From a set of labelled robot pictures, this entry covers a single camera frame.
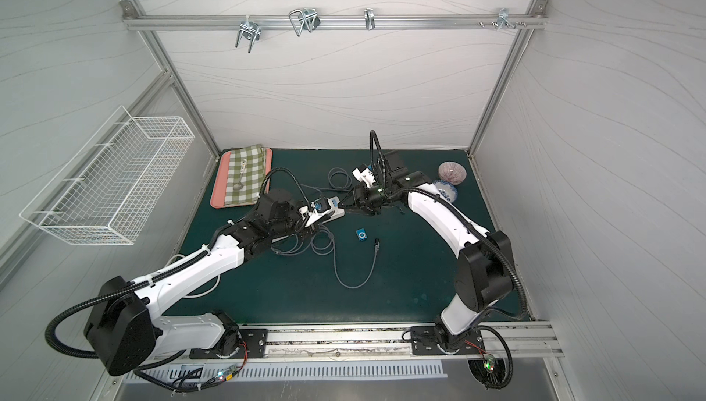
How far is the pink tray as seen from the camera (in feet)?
3.49

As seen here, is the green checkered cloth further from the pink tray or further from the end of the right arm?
the end of the right arm

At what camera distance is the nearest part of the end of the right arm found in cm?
70

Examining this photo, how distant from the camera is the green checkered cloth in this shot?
1064 millimetres
